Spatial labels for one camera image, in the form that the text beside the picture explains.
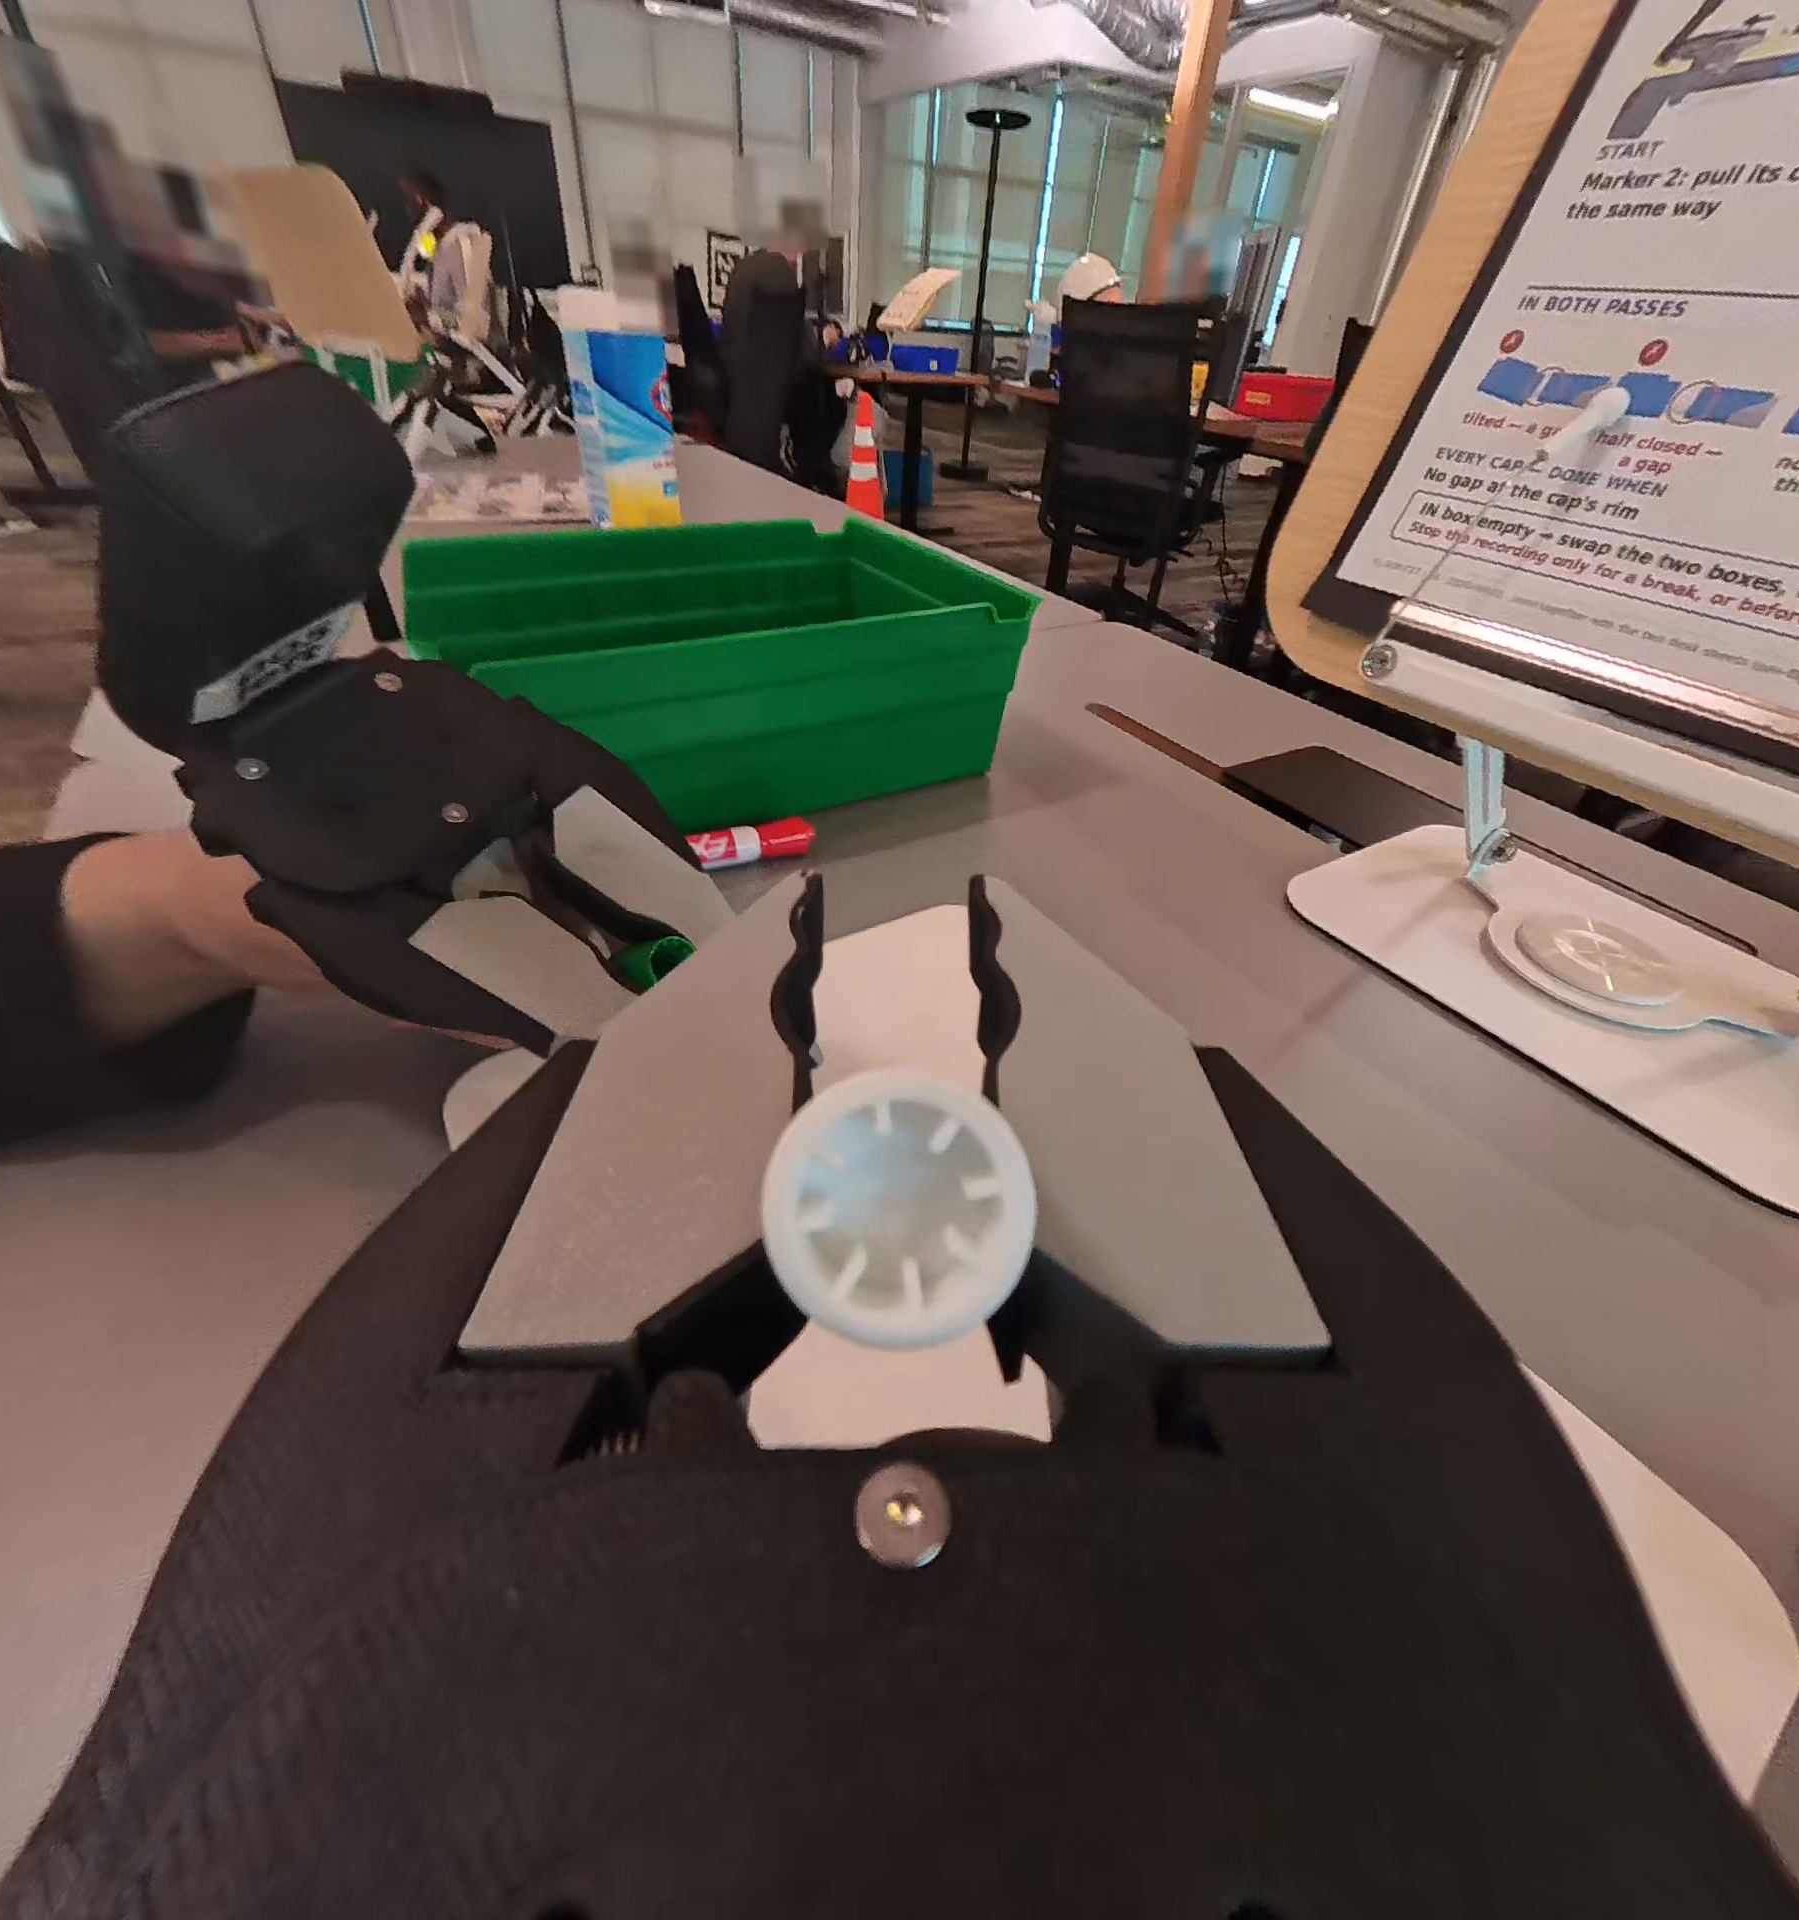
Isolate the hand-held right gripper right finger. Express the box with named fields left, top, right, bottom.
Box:
left=966, top=875, right=1336, bottom=1364

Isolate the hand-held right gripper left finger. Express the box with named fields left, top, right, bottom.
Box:
left=457, top=873, right=826, bottom=1364

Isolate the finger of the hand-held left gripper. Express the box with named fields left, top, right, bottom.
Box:
left=515, top=786, right=740, bottom=962
left=409, top=882, right=647, bottom=1049

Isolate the red whiteboard marker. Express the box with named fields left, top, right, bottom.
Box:
left=685, top=817, right=820, bottom=875

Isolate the green plastic bin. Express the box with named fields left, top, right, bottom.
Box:
left=403, top=517, right=1046, bottom=831

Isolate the green whiteboard marker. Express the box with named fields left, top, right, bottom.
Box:
left=760, top=1063, right=1040, bottom=1350

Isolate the white whiteboard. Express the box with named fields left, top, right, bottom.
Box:
left=443, top=900, right=1799, bottom=1810

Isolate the person's left hand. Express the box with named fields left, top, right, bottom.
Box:
left=61, top=825, right=335, bottom=1044

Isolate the printed paper sheet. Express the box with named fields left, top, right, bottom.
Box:
left=405, top=472, right=597, bottom=529

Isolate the instruction sheet on stand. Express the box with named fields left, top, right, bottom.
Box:
left=1266, top=0, right=1799, bottom=1227

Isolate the wipes canister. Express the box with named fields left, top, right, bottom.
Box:
left=559, top=288, right=687, bottom=533

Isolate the tan wooden board stand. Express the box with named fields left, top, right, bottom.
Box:
left=225, top=163, right=425, bottom=363

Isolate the black office chair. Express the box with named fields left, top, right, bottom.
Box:
left=1042, top=292, right=1234, bottom=606

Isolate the black floor lamp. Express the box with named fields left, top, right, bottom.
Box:
left=966, top=108, right=1040, bottom=378

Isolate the wooden pillar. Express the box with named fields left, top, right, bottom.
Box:
left=1140, top=0, right=1240, bottom=303

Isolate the printed instruction sheet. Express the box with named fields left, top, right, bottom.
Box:
left=1332, top=0, right=1799, bottom=696

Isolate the dark wall screen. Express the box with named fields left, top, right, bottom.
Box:
left=277, top=74, right=575, bottom=291

